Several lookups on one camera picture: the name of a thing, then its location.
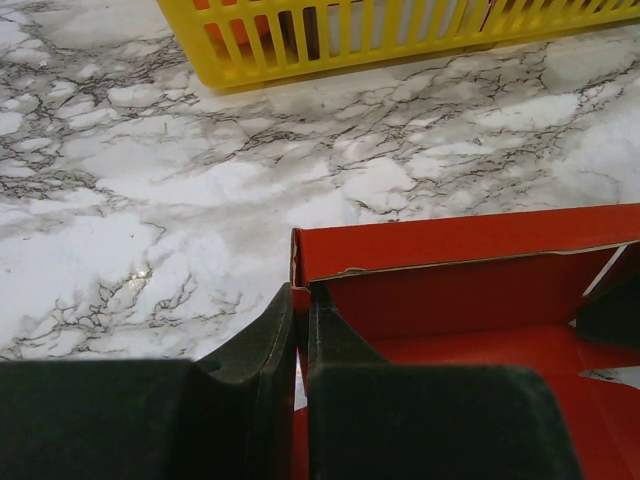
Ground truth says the yellow plastic shopping basket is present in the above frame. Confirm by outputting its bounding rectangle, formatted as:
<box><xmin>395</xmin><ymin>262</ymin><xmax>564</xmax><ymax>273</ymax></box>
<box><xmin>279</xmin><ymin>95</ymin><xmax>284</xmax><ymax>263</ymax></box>
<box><xmin>158</xmin><ymin>0</ymin><xmax>639</xmax><ymax>89</ymax></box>

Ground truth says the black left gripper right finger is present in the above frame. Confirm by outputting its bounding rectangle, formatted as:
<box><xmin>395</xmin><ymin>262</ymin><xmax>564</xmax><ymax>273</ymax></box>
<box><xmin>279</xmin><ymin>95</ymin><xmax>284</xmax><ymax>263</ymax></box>
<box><xmin>307</xmin><ymin>287</ymin><xmax>583</xmax><ymax>479</ymax></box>

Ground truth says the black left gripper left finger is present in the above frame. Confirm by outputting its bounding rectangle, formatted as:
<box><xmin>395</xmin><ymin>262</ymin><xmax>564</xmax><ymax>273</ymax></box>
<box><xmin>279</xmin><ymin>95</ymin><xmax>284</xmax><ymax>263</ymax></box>
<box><xmin>1</xmin><ymin>285</ymin><xmax>296</xmax><ymax>479</ymax></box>

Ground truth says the red paper box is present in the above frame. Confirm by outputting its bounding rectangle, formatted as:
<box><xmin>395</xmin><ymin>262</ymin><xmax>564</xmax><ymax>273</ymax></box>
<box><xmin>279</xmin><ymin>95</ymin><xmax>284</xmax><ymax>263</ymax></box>
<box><xmin>291</xmin><ymin>204</ymin><xmax>639</xmax><ymax>479</ymax></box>

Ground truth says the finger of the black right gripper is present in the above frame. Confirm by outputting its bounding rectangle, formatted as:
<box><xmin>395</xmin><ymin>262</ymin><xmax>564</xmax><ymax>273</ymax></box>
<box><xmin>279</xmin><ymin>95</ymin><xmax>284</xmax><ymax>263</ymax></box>
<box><xmin>576</xmin><ymin>277</ymin><xmax>639</xmax><ymax>350</ymax></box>

